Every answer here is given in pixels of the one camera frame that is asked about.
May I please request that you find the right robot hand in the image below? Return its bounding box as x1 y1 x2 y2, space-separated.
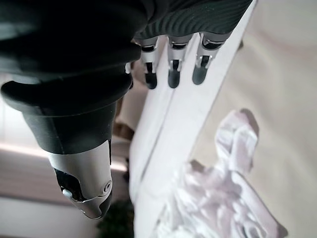
0 0 253 221

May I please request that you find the white cabinet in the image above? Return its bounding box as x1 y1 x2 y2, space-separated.
128 0 260 238

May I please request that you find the dark green plant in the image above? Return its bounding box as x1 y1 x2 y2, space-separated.
96 200 135 238

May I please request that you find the white crumpled garment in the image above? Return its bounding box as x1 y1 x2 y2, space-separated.
154 109 289 238

